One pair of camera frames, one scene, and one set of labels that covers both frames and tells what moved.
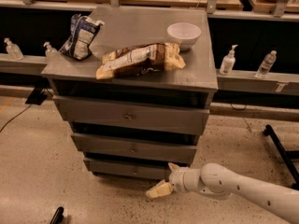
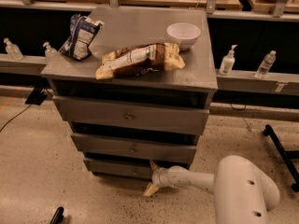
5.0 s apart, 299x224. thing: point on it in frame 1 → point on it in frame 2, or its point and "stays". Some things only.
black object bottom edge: (58, 217) stays
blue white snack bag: (83, 30) stays
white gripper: (178, 180) → (161, 176)
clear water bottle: (265, 65) stays
